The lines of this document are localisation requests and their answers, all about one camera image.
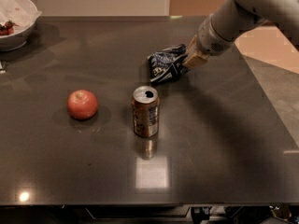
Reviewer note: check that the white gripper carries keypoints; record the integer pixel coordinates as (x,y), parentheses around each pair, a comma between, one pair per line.
(209,40)

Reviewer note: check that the blue chip bag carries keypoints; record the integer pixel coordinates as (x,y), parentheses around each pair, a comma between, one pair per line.
(167,64)

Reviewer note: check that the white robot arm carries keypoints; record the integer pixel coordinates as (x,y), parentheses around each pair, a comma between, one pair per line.
(249,14)

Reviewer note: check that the orange soda can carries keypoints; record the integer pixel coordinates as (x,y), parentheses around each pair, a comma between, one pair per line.
(145,104)

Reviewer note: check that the red apple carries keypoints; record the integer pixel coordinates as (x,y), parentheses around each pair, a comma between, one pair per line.
(82,104)

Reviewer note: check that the white bowl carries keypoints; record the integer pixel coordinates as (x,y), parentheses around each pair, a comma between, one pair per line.
(17,39)

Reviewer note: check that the white napkin in bowl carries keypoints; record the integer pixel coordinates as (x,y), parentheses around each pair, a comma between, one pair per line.
(22,12)

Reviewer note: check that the red strawberries in bowl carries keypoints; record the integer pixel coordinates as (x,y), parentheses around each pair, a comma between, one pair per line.
(7,28)

